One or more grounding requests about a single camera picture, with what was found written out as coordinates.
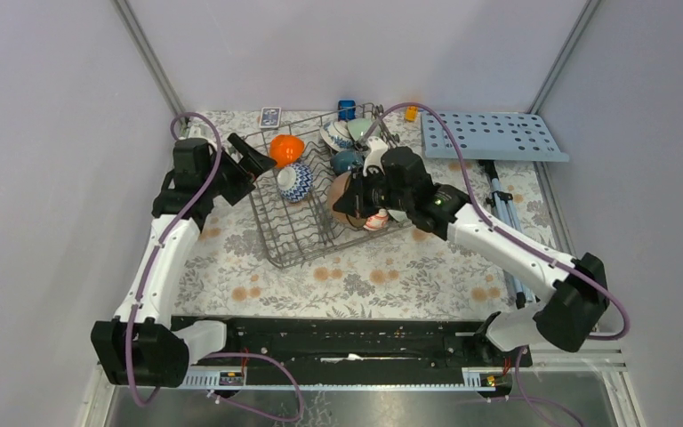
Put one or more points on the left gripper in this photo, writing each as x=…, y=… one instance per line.
x=253, y=162

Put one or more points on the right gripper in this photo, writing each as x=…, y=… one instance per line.
x=353, y=201

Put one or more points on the brown glazed bowl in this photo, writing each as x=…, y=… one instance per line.
x=336, y=202

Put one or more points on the red and white bowl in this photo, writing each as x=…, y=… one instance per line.
x=377, y=221

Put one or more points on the grey wire dish rack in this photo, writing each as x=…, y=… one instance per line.
x=295, y=233

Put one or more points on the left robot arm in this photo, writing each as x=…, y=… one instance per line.
x=138, y=345

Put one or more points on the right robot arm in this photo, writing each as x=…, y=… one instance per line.
x=570, y=291

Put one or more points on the orange bowl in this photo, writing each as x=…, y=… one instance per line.
x=286, y=149

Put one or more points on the dark blue glazed bowl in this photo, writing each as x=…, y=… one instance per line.
x=346, y=161

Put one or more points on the blue zigzag patterned bowl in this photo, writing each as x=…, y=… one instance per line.
x=294, y=182

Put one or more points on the playing card box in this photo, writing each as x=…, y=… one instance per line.
x=270, y=118

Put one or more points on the blue floral white bowl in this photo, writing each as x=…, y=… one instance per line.
x=336, y=136

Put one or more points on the pale green bowl back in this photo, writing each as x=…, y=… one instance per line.
x=358, y=127

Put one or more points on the blue toy car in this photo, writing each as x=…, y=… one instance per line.
x=346, y=110

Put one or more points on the floral tablecloth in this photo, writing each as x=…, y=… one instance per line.
x=405, y=274

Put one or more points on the orange toy block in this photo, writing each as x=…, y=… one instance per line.
x=411, y=113

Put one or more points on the light blue perforated board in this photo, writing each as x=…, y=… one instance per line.
x=502, y=136

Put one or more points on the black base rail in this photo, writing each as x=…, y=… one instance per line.
x=314, y=348

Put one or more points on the white slotted cable duct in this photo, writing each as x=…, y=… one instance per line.
x=227, y=379

